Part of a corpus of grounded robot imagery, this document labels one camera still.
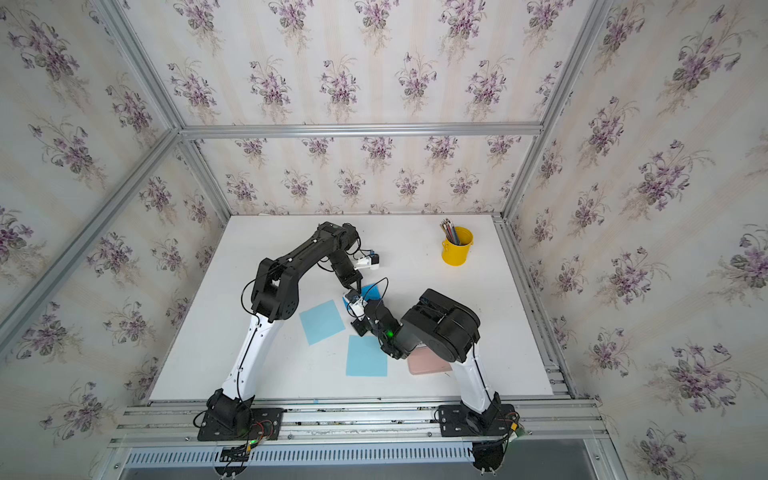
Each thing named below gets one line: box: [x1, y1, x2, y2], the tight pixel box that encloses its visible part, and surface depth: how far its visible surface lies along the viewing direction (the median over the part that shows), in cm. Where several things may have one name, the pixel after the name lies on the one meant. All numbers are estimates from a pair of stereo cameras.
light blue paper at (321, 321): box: [299, 299, 346, 346], surface depth 94 cm
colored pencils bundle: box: [440, 218, 460, 246], surface depth 98 cm
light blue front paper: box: [346, 335, 388, 377], surface depth 86 cm
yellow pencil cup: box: [442, 226, 474, 267], surface depth 104 cm
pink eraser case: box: [407, 346, 453, 375], surface depth 80 cm
